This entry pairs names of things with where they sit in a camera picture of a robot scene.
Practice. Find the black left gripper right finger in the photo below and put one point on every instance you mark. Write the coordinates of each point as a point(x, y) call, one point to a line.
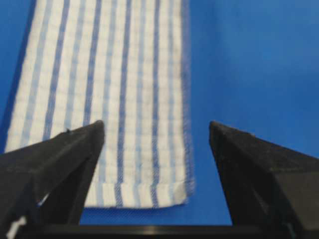
point(272, 192)

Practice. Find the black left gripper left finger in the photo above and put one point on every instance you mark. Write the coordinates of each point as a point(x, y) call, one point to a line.
point(44, 186)

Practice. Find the blue white striped towel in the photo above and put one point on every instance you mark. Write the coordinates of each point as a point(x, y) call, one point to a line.
point(126, 63)

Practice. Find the blue table cloth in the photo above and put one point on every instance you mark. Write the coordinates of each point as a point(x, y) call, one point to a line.
point(254, 66)

